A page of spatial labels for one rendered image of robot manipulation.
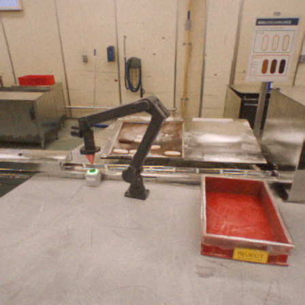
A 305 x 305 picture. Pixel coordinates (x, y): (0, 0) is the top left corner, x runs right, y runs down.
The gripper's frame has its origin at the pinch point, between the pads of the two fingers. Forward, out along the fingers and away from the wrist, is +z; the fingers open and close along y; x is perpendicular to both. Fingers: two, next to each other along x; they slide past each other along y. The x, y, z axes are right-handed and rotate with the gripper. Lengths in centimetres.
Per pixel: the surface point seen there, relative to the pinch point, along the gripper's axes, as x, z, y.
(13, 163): 4, 4, -51
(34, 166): 4.2, 5.8, -37.8
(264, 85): 89, -29, 113
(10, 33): 382, -79, -281
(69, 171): 5.5, 8.8, -16.6
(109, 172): 6.2, 9.0, 7.9
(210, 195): -7, 13, 66
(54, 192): -11.3, 13.0, -18.8
